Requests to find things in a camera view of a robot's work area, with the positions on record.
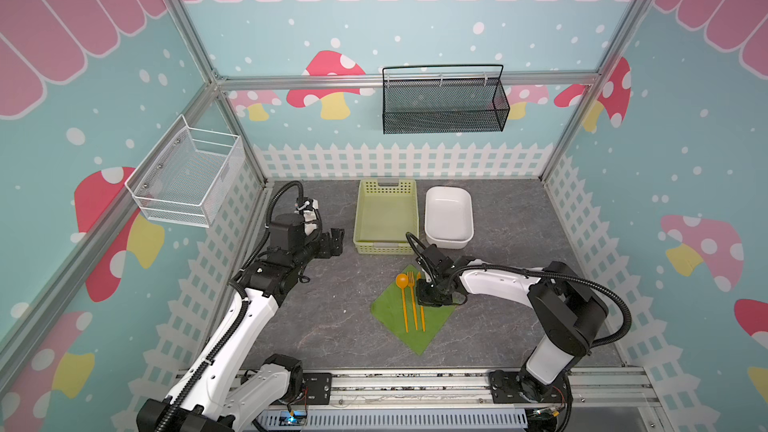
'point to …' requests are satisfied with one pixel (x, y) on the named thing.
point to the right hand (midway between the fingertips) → (416, 300)
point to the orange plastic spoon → (402, 282)
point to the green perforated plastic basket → (386, 211)
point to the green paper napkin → (389, 308)
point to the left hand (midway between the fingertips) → (328, 236)
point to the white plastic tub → (449, 216)
